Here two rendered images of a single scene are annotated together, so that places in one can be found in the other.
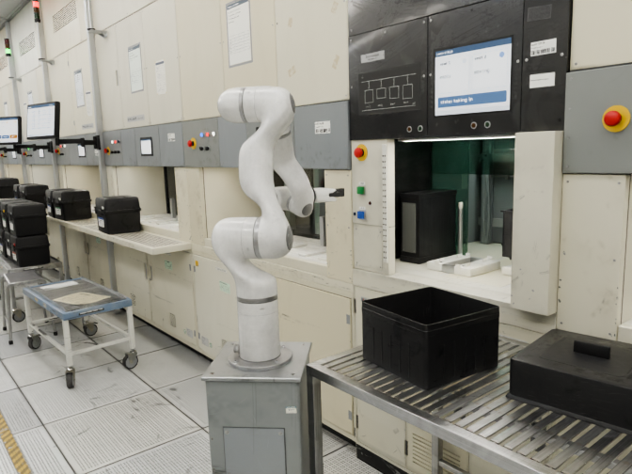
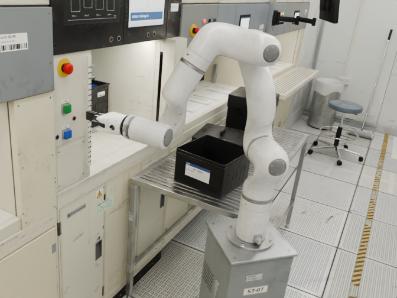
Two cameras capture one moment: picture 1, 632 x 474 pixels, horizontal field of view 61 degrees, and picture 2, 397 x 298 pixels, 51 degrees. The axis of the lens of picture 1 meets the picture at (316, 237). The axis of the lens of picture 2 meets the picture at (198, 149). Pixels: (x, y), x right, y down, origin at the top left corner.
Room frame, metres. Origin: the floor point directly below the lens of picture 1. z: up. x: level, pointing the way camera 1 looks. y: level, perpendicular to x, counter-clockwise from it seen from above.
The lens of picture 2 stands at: (2.37, 1.32, 1.69)
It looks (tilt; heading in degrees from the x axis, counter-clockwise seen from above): 22 degrees down; 243
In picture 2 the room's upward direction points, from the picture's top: 6 degrees clockwise
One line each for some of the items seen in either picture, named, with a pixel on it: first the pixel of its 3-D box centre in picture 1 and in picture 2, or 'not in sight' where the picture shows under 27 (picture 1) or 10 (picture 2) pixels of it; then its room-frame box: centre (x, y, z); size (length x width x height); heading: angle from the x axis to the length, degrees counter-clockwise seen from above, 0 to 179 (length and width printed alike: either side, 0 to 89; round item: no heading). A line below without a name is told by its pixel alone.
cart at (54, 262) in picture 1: (27, 281); not in sight; (4.84, 2.67, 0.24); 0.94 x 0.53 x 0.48; 39
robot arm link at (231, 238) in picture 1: (244, 258); (265, 171); (1.53, 0.21, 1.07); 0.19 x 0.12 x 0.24; 79
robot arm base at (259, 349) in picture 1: (259, 328); (253, 217); (1.53, 0.18, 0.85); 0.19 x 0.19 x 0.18
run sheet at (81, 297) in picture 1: (81, 297); not in sight; (3.37, 1.53, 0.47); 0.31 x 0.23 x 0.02; 61
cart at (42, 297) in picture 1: (80, 323); not in sight; (3.53, 1.62, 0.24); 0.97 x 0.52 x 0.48; 42
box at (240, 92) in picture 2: not in sight; (251, 112); (0.85, -0.95, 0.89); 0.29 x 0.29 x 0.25; 43
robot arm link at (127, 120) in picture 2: not in sight; (130, 127); (1.99, 0.04, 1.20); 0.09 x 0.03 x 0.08; 39
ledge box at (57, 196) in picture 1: (71, 204); not in sight; (4.93, 2.23, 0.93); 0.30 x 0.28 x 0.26; 42
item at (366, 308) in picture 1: (428, 332); (212, 164); (1.46, -0.31, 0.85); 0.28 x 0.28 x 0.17; 31
